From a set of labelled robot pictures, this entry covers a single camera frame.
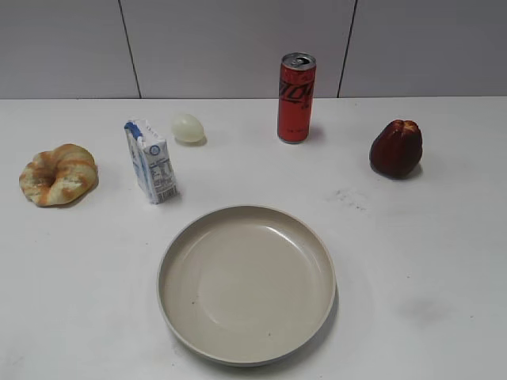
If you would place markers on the red soda can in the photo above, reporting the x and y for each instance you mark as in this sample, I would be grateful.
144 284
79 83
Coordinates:
296 87

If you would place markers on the dark red wax apple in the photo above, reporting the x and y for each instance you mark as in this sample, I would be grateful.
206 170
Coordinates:
397 149

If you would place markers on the blue white milk carton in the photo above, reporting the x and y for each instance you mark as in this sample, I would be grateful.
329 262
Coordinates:
151 161

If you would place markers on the white egg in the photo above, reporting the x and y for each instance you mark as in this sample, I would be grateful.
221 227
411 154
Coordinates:
187 128

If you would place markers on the beige round plate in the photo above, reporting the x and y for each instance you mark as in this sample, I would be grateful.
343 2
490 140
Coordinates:
246 285

